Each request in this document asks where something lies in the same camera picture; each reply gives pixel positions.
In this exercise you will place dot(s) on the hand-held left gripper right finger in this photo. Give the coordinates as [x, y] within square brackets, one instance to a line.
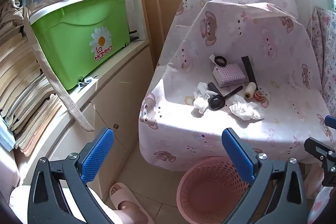
[237, 155]

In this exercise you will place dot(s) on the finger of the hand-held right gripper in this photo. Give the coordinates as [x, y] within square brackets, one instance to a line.
[315, 146]
[330, 121]

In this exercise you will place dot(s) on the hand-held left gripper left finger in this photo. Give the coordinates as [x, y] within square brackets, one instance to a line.
[97, 153]

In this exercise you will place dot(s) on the large white tissue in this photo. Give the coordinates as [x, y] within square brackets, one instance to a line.
[246, 109]

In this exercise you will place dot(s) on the pink plastic basket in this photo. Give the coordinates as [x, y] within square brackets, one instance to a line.
[207, 195]

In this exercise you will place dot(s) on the black round spoon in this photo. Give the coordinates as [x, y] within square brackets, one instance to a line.
[216, 103]

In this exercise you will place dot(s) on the small white tissue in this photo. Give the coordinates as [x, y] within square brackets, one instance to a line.
[202, 88]
[200, 104]

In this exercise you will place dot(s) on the cream thread spool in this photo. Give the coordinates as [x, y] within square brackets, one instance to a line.
[250, 88]

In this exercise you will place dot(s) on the pink checkered tissue pack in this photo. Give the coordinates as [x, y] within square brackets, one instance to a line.
[231, 74]

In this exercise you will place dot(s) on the black strip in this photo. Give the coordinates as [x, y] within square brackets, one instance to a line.
[248, 69]

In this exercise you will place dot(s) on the white paper scrap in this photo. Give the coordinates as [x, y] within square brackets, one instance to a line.
[212, 58]

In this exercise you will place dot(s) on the pink slipper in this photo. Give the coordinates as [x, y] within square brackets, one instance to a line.
[128, 193]

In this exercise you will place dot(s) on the patterned pink quilt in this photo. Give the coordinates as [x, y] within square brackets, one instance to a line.
[326, 56]

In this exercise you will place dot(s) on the person's foot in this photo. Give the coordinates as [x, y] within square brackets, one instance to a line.
[131, 213]

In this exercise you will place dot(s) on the cream cabinet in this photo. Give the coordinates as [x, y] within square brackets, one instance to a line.
[123, 87]

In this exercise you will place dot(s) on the blue white small packet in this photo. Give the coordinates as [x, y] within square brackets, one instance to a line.
[85, 81]

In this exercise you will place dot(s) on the green daisy storage box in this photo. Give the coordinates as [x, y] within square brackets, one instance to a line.
[78, 29]

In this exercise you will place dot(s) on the pink bear printed sheet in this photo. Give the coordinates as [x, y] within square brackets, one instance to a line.
[236, 29]

